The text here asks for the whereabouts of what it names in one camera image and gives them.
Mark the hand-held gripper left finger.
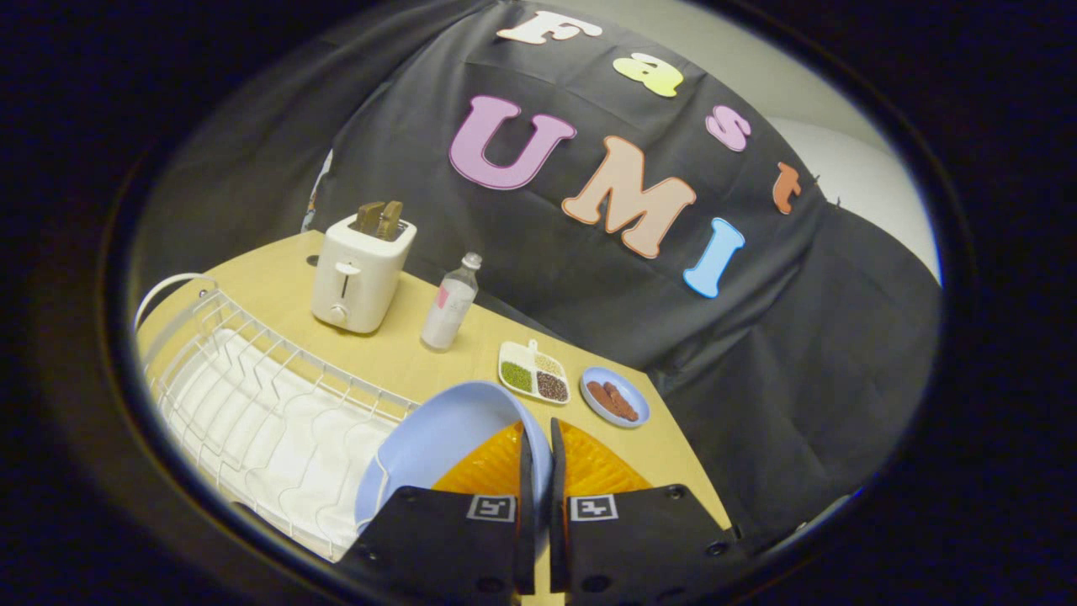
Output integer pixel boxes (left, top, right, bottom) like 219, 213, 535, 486
339, 423, 537, 603

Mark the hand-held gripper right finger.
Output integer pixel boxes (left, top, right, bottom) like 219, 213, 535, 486
549, 418, 748, 603

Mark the light blue plate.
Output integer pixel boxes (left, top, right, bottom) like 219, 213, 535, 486
354, 380, 554, 534

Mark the white wire dish rack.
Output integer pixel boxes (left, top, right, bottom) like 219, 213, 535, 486
135, 273, 422, 563

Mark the small blue plate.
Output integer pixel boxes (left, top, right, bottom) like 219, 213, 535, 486
580, 366, 651, 429

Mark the white divided dish with beans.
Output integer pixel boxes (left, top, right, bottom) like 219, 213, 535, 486
497, 338, 572, 407

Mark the clear plastic bottle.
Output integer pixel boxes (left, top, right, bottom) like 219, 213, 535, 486
420, 252, 484, 351

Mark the black backdrop cloth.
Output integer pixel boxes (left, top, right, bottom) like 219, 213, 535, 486
133, 0, 942, 548

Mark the white toaster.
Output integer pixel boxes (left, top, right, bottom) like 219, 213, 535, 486
310, 212, 418, 335

